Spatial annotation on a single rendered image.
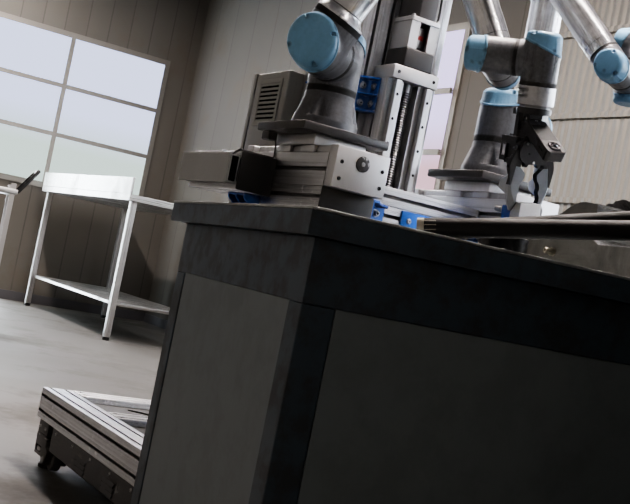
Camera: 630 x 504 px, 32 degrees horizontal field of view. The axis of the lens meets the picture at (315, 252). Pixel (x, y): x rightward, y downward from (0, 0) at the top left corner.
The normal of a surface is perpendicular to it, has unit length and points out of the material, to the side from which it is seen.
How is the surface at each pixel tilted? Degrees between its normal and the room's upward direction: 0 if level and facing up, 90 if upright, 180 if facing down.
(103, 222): 90
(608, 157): 90
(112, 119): 90
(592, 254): 90
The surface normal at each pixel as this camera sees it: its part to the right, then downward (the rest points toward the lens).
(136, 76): 0.50, 0.07
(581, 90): -0.84, -0.18
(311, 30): -0.38, 0.02
